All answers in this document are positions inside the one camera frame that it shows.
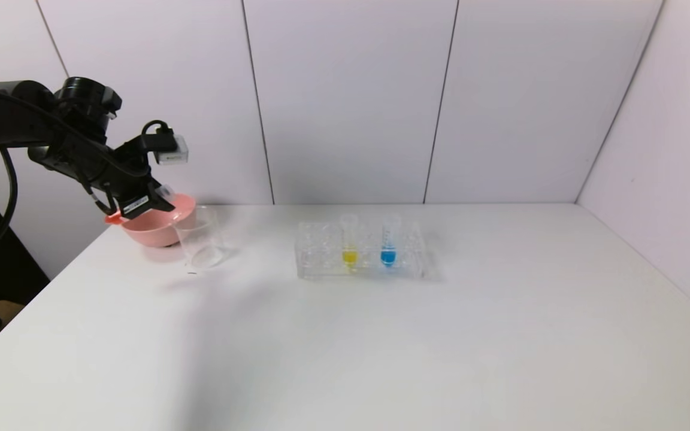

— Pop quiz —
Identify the clear glass beaker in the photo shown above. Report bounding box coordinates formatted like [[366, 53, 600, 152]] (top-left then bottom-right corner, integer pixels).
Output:
[[172, 206, 226, 269]]

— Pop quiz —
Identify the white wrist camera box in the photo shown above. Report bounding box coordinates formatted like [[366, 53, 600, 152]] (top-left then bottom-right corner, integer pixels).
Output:
[[155, 135, 190, 165]]

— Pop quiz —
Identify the test tube with blue pigment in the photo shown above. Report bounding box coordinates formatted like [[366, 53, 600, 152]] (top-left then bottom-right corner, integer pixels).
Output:
[[380, 214, 400, 268]]

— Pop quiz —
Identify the test tube with red pigment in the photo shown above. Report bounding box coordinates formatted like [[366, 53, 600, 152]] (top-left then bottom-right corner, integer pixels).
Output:
[[104, 184, 177, 225]]

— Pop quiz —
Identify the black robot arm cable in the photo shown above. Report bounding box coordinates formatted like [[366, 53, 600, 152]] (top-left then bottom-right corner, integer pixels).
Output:
[[0, 87, 172, 291]]

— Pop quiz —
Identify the pink plastic bowl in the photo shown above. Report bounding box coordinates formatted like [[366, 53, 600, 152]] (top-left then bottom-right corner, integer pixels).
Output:
[[120, 193, 198, 248]]

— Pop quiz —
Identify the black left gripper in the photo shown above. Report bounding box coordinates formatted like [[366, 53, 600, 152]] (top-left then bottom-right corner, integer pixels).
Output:
[[103, 163, 176, 220]]

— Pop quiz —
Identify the test tube with yellow pigment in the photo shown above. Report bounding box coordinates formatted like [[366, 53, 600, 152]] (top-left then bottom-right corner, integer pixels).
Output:
[[342, 214, 359, 268]]

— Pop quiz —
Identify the clear acrylic test tube rack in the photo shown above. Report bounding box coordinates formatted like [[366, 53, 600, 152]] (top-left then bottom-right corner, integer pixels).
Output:
[[295, 220, 426, 280]]

